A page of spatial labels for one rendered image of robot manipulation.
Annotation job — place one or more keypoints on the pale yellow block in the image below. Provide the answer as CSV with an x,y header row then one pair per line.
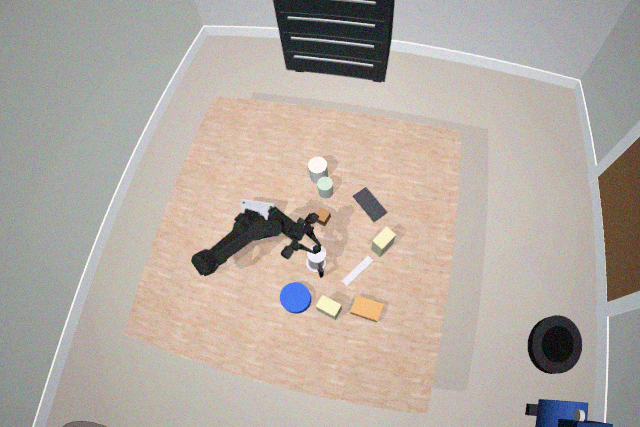
x,y
329,307
383,241

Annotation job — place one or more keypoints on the white flat bar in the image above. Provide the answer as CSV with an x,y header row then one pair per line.
x,y
359,269

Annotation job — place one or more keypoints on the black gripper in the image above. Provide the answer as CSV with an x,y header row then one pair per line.
x,y
294,245

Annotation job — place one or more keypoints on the orange rectangular block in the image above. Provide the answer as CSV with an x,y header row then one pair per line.
x,y
365,308

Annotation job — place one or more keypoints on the blue disc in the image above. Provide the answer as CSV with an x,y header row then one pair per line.
x,y
295,297

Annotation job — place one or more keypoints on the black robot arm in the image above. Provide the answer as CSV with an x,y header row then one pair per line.
x,y
248,227

